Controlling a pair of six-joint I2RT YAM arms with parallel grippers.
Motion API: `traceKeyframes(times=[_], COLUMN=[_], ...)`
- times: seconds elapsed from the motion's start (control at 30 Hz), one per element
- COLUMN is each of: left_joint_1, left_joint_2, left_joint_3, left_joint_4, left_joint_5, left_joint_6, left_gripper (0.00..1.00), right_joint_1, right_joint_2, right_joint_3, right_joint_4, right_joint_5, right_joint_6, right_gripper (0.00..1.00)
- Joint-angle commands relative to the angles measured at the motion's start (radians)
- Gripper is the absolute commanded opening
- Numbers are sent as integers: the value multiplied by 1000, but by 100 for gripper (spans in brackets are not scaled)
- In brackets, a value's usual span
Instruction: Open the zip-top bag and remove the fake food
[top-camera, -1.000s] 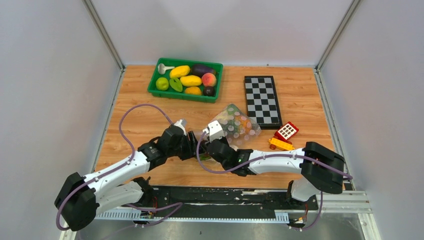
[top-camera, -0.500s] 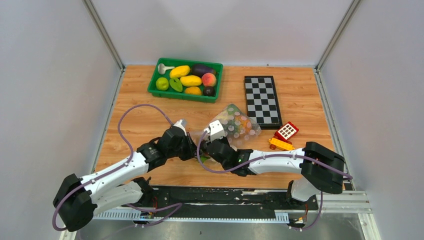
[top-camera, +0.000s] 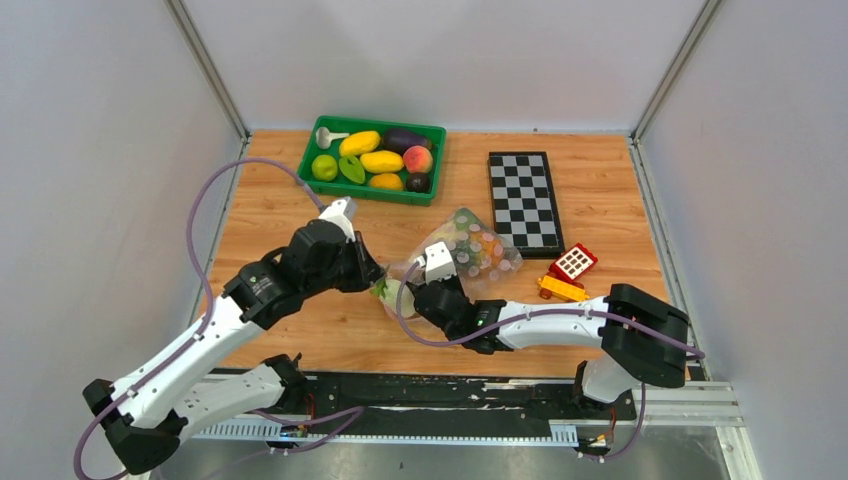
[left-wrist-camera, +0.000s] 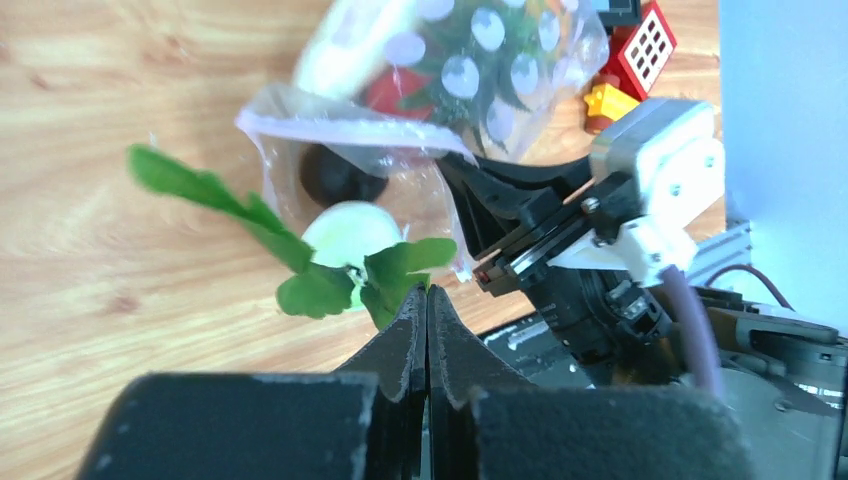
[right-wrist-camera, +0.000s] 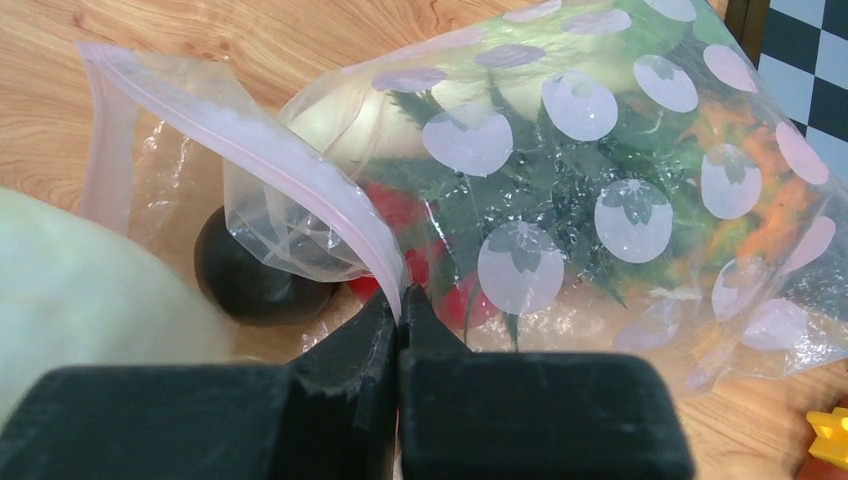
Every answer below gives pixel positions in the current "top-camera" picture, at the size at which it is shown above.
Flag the green plastic tray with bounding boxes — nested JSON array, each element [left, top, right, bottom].
[[298, 116, 447, 206]]

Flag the green fake avocado half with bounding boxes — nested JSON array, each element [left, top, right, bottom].
[[338, 155, 367, 185]]

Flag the orange fake fruit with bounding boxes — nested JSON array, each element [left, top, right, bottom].
[[368, 173, 405, 191]]

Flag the black white checkerboard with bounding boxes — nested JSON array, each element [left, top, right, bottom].
[[487, 151, 565, 259]]

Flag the dark fake passion fruit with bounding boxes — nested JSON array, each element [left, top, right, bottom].
[[405, 172, 432, 194]]

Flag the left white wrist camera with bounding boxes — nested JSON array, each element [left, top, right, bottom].
[[318, 196, 357, 242]]

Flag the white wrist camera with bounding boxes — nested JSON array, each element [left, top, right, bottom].
[[318, 196, 357, 242], [416, 241, 457, 284]]

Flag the white fake mushroom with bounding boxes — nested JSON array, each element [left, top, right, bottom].
[[314, 127, 350, 150]]

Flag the yellow fake mango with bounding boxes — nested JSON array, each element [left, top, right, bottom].
[[338, 130, 381, 157]]

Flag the green fake pear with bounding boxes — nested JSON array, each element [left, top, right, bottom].
[[311, 154, 339, 182]]

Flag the yellow fake potato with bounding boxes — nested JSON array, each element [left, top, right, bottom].
[[359, 150, 405, 174]]

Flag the clear dotted zip bag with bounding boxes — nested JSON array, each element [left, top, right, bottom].
[[384, 207, 523, 300]]

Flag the white fake radish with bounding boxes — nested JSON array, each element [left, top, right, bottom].
[[370, 277, 417, 320]]

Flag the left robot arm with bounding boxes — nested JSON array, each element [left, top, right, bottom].
[[82, 219, 384, 475]]

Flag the yellow toy wagon block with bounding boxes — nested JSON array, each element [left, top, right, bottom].
[[537, 275, 589, 302]]

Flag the red toy window block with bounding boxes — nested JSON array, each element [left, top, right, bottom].
[[548, 243, 598, 284]]

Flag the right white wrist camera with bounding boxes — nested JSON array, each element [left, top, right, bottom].
[[416, 241, 457, 284]]

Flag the red yellow fake peach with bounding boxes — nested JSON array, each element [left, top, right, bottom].
[[402, 145, 434, 174]]

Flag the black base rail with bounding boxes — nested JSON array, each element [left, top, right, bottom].
[[268, 372, 638, 442]]

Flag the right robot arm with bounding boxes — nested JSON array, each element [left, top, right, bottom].
[[409, 277, 696, 418]]

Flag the dark purple fake eggplant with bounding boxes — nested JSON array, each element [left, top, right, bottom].
[[381, 127, 433, 155]]

